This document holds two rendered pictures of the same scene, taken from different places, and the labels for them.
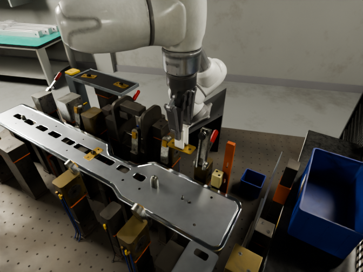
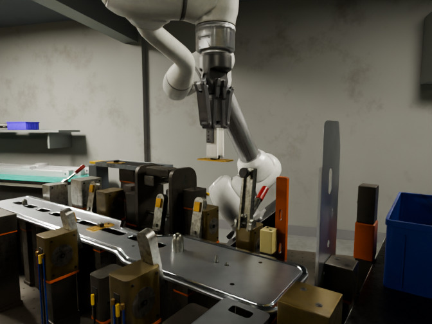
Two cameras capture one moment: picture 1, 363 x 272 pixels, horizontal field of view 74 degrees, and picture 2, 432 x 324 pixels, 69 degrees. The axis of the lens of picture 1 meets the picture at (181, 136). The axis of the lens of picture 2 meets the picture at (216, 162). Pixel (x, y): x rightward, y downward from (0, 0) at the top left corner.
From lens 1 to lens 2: 44 cm
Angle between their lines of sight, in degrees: 32
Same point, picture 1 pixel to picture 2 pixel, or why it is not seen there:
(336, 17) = (414, 156)
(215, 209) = (265, 271)
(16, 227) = not seen: outside the picture
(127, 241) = (123, 279)
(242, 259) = (306, 294)
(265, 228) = (342, 262)
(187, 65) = (220, 35)
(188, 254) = (219, 310)
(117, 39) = not seen: outside the picture
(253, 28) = (315, 170)
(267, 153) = not seen: hidden behind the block
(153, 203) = (172, 265)
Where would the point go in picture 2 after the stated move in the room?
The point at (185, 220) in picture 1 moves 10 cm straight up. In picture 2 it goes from (217, 279) to (217, 234)
